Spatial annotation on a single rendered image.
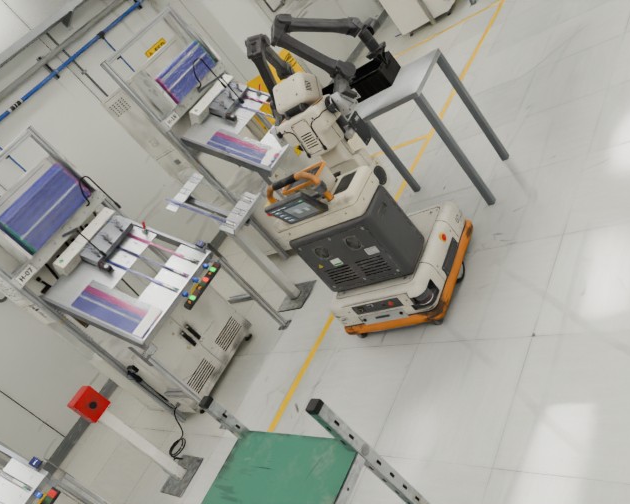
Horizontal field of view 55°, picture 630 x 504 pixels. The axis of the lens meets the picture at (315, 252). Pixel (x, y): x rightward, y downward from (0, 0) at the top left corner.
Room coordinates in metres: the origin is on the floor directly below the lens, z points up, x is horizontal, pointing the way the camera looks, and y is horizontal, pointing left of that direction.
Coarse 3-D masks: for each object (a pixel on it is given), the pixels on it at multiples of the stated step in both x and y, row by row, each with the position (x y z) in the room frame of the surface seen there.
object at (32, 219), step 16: (48, 176) 3.80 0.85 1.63; (64, 176) 3.84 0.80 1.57; (32, 192) 3.72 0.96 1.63; (48, 192) 3.76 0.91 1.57; (64, 192) 3.80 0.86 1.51; (80, 192) 3.84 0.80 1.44; (16, 208) 3.64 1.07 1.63; (32, 208) 3.68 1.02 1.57; (48, 208) 3.72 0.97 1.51; (64, 208) 3.75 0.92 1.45; (0, 224) 3.59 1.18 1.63; (16, 224) 3.60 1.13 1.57; (32, 224) 3.64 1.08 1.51; (48, 224) 3.67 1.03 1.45; (16, 240) 3.61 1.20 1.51; (32, 240) 3.59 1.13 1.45
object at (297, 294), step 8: (216, 216) 3.73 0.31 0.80; (240, 232) 3.74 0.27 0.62; (240, 240) 3.72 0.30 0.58; (248, 240) 3.74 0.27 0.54; (248, 248) 3.72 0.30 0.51; (256, 248) 3.74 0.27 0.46; (256, 256) 3.72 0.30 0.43; (264, 256) 3.75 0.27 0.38; (264, 264) 3.72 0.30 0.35; (272, 264) 3.75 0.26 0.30; (272, 272) 3.72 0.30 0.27; (280, 272) 3.75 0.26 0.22; (280, 280) 3.72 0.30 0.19; (288, 280) 3.75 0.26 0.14; (312, 280) 3.76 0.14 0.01; (288, 288) 3.72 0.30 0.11; (296, 288) 3.75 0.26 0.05; (304, 288) 3.76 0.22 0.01; (288, 296) 3.83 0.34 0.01; (296, 296) 3.72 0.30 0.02; (304, 296) 3.66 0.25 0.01; (288, 304) 3.74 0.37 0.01; (296, 304) 3.66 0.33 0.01
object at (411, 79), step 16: (416, 64) 3.27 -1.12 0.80; (432, 64) 3.12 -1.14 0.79; (448, 64) 3.22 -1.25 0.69; (400, 80) 3.25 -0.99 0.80; (416, 80) 3.06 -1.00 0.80; (384, 96) 3.23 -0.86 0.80; (400, 96) 3.04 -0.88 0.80; (416, 96) 2.94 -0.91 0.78; (464, 96) 3.21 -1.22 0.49; (368, 112) 3.21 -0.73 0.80; (384, 112) 3.10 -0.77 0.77; (432, 112) 2.94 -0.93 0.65; (480, 112) 3.22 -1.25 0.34; (384, 144) 3.70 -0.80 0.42; (448, 144) 2.94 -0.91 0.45; (496, 144) 3.21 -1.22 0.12; (464, 160) 2.93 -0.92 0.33; (480, 192) 2.95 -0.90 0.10
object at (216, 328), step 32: (192, 288) 3.71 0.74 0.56; (192, 320) 3.62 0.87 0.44; (224, 320) 3.71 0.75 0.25; (128, 352) 3.46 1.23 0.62; (160, 352) 3.45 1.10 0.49; (192, 352) 3.52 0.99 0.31; (224, 352) 3.61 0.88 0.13; (128, 384) 3.75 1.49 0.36; (160, 384) 3.38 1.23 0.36; (192, 384) 3.44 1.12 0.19
